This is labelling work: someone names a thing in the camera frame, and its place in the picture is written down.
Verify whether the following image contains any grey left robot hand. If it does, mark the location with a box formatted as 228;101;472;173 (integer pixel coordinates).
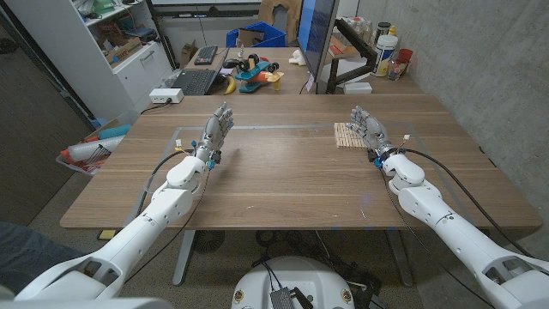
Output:
193;101;235;167

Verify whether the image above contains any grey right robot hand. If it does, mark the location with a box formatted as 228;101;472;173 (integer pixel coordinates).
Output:
349;106;400;162

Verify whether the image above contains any red cup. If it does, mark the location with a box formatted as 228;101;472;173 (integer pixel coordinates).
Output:
396;48;414;70

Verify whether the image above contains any wooden slat mat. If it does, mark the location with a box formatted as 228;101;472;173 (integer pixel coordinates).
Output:
334;122;370;149

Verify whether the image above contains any small white box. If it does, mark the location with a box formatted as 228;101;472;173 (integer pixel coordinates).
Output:
343;82;373;95

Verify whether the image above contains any black laptop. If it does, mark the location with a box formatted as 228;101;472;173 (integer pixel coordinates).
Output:
170;49;231;96

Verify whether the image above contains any white power strip box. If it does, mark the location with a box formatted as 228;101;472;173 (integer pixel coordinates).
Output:
148;88;184;105

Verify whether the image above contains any clear drinking glass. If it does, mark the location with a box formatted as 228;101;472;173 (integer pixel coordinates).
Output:
387;58;407;82

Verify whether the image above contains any teal orange toy airplane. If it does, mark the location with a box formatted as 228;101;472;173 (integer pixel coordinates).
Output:
234;53;285;94

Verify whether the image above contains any white wipes canister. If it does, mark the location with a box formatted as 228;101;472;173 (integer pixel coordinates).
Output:
371;34;399;78

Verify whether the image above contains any black keyboard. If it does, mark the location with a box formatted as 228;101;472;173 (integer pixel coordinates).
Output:
194;45;219;66

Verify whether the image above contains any small cardboard floor box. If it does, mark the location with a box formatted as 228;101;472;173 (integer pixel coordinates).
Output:
179;39;199;68

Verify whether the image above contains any teal foam roll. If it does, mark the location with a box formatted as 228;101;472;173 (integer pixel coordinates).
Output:
97;124;132;141

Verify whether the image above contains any dark jar with black lid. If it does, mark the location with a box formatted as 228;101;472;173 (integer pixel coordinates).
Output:
375;21;392;44

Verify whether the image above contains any white plush toy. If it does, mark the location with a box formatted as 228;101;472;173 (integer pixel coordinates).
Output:
288;48;307;67

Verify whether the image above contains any black floor fan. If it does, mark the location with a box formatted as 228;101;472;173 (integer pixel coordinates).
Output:
192;230;226;254

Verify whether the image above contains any blue plastic bin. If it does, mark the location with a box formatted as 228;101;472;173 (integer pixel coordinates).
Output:
226;21;287;49

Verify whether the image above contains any black computer monitor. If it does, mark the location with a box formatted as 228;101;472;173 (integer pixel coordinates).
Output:
297;0;340;82

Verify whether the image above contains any cardboard box on shelf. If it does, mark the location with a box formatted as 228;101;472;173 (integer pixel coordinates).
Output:
102;36;143;66

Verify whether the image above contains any white bubble wrap roll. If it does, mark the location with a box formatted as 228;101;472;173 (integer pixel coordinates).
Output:
67;135;125;162

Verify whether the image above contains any grey table leg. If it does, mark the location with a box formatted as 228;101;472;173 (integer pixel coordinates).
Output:
385;229;415;288
172;230;196;287

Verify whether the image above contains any white shelf cabinet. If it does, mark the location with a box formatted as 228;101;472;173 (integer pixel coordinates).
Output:
3;0;172;121

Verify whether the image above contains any white robot torso base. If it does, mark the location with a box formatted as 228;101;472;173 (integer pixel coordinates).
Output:
231;256;356;309

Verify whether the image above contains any person's leg in jeans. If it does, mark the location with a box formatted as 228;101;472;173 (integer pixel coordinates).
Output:
0;221;82;297

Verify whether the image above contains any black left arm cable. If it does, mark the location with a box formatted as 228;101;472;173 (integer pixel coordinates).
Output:
135;148;196;215

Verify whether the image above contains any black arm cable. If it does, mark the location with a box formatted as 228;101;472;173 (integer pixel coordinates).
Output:
398;148;537;258
135;148;196;215

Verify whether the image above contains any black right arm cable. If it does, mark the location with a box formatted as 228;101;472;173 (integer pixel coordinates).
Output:
398;148;537;258

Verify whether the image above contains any wire basket crate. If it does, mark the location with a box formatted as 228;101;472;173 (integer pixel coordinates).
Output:
55;124;132;177

